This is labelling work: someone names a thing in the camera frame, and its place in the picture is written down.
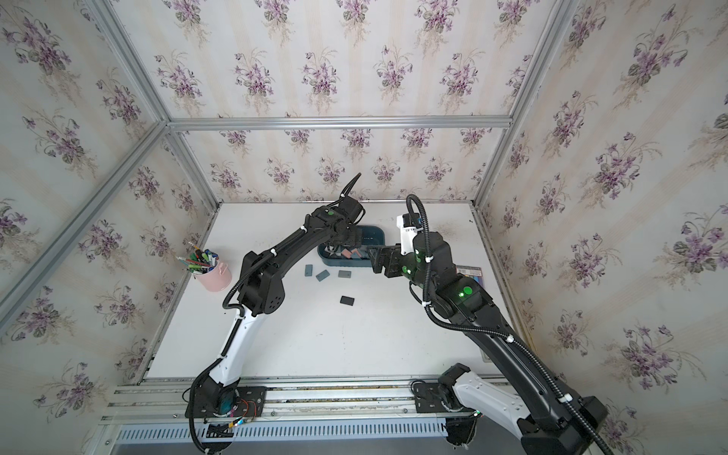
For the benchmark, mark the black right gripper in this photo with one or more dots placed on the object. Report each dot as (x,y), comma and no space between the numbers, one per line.
(385,252)

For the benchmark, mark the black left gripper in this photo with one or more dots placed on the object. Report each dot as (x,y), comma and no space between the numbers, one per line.
(356,237)

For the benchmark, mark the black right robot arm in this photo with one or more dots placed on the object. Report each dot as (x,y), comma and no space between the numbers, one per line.
(545,414)

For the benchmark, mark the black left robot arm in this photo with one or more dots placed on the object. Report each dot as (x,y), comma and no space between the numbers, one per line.
(259,292)

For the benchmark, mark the teal plastic storage box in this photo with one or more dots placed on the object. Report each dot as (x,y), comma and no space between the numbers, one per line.
(331,255)

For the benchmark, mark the highlighter marker pack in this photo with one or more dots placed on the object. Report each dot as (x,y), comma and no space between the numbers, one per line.
(475,273)

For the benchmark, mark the pink pen holder cup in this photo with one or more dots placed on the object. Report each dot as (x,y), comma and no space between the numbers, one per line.
(215,279)

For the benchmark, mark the coloured pens in cup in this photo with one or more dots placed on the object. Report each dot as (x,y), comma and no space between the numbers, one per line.
(200,261)

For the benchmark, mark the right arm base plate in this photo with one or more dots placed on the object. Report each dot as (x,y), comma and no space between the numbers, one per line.
(439,396)

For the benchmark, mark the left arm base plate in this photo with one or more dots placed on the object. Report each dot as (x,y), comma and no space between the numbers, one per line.
(224,410)

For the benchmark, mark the aluminium mounting rail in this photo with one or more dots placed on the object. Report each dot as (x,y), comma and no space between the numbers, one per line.
(273,399)

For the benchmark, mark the white slotted cable duct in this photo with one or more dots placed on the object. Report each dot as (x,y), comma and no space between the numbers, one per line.
(286,431)

